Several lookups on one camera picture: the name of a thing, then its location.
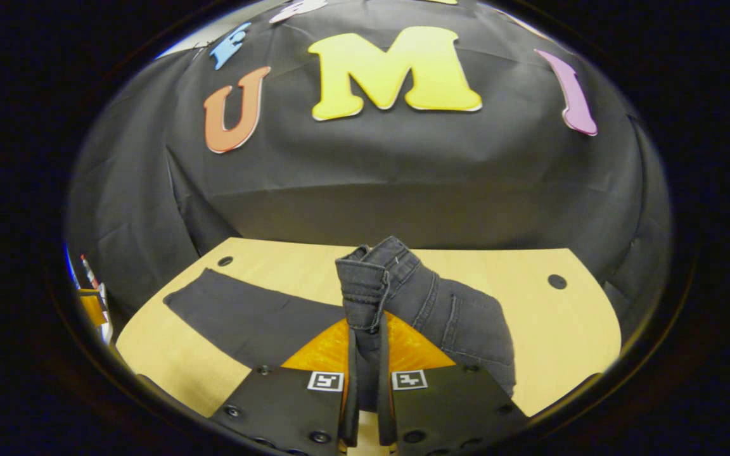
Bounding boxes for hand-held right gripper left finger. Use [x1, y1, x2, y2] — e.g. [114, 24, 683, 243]
[208, 317, 359, 456]

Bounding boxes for black backdrop cloth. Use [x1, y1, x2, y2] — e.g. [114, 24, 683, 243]
[66, 0, 674, 346]

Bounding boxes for dark grey jeans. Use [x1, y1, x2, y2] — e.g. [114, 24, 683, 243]
[163, 236, 516, 412]

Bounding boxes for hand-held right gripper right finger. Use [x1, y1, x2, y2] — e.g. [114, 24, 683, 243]
[375, 313, 530, 456]

